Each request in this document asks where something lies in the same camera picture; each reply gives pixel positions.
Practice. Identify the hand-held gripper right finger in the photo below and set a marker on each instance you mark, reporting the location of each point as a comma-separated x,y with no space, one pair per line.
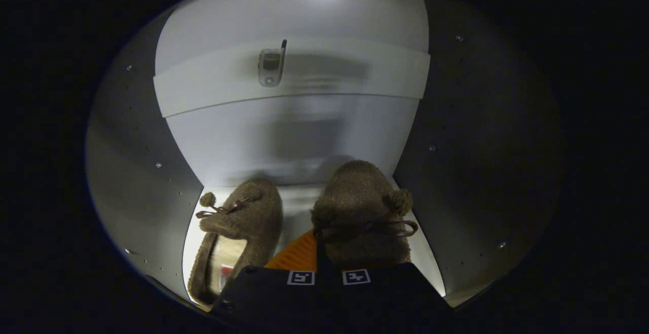
385,293

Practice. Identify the grey shoe cabinet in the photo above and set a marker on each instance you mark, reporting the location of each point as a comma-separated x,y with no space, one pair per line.
304,141

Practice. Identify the brown fuzzy shoe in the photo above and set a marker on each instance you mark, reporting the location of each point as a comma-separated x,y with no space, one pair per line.
360,192
248,217

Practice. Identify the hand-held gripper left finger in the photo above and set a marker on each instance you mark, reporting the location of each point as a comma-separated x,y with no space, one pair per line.
268,293

